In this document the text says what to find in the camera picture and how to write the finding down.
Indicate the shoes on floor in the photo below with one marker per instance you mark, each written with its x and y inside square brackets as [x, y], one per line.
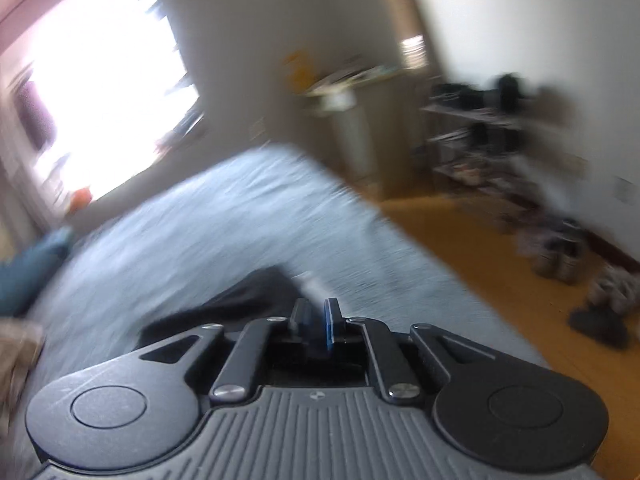
[556, 247]

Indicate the orange item on sill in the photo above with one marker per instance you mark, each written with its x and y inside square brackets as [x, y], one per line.
[80, 200]

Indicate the blue duvet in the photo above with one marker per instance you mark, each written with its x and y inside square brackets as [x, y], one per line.
[28, 273]

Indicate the beige clothes pile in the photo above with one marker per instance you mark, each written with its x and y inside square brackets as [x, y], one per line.
[21, 343]

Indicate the metal shoe rack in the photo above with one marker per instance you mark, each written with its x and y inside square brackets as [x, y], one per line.
[507, 136]

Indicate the black t-shirt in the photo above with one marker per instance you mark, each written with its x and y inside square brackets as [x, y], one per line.
[262, 293]

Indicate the grey bed blanket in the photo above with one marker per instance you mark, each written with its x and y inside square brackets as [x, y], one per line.
[264, 208]

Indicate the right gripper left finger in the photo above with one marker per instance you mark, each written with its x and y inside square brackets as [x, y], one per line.
[238, 379]

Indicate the white low cabinet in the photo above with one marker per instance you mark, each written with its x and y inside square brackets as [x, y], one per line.
[374, 118]

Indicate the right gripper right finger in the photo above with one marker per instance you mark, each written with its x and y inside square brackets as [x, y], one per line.
[389, 373]

